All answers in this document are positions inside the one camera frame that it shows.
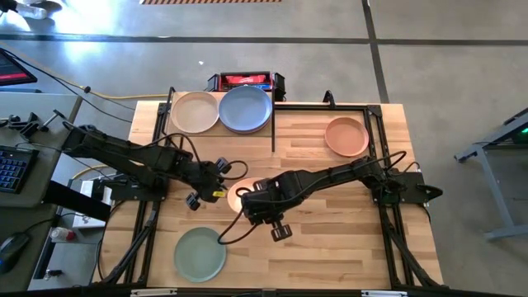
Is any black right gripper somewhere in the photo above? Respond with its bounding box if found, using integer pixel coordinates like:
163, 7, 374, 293
241, 179, 294, 243

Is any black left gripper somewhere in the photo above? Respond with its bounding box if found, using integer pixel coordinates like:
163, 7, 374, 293
185, 156, 233, 212

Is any peach plate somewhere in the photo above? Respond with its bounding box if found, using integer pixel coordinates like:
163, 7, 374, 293
226, 177, 265, 215

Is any beige plate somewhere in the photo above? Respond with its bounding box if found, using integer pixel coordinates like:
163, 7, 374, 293
170, 91, 220, 134

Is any blue plate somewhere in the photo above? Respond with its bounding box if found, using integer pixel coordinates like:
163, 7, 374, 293
218, 84, 273, 134

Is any terracotta orange plate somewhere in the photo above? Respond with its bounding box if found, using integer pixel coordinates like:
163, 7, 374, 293
324, 116, 370, 158

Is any wooden shelf with black legs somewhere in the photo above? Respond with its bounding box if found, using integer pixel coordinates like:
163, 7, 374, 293
158, 85, 276, 153

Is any sage green plate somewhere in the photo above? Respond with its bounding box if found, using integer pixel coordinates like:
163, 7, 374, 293
173, 226, 228, 284

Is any red and black toolbox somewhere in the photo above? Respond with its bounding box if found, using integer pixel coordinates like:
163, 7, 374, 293
205, 71, 287, 102

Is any white box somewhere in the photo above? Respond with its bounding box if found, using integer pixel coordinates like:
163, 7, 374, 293
72, 179, 113, 230

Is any black diagonal beam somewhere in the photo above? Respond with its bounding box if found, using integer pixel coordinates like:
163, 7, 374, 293
40, 180, 112, 223

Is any white bottle with red cap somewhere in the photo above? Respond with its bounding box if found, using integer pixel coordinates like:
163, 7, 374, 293
49, 226, 78, 243

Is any black rig edge bar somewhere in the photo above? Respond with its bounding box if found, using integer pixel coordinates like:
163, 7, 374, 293
0, 283, 528, 297

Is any grey side desk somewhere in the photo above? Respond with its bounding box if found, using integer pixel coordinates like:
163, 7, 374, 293
0, 91, 83, 292

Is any black screw clamp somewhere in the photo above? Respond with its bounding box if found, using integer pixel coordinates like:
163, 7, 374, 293
18, 109, 67, 139

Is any black backlit keyboard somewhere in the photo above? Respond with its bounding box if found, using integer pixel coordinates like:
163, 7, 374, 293
0, 144, 40, 194

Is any black computer mouse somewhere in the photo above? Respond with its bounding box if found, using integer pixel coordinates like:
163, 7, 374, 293
0, 231, 31, 273

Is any small black clamp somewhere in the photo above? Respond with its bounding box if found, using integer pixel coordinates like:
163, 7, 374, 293
0, 114, 21, 129

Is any monitor with red screen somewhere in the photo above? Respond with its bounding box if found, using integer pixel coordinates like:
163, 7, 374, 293
0, 48, 38, 87

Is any person's shoe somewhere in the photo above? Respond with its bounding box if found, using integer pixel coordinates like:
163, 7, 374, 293
16, 0, 63, 20

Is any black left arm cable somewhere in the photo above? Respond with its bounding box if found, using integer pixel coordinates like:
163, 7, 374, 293
135, 131, 250, 182

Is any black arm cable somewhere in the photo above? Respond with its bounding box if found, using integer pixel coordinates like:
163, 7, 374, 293
216, 150, 422, 246
135, 131, 250, 182

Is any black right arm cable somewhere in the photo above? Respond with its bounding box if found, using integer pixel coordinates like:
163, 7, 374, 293
216, 150, 422, 246

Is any black aluminium table frame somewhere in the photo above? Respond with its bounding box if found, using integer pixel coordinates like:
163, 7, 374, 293
97, 89, 446, 289

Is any yellow cable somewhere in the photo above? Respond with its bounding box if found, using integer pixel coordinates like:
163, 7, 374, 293
24, 57, 168, 101
72, 163, 113, 181

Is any white bracket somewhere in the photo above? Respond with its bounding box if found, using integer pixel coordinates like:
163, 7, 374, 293
361, 290, 408, 297
130, 288, 178, 297

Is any black floor cable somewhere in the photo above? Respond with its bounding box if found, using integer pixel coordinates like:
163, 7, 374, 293
0, 47, 134, 124

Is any grey desk frame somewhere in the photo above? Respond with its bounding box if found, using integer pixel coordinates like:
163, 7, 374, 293
453, 107, 528, 241

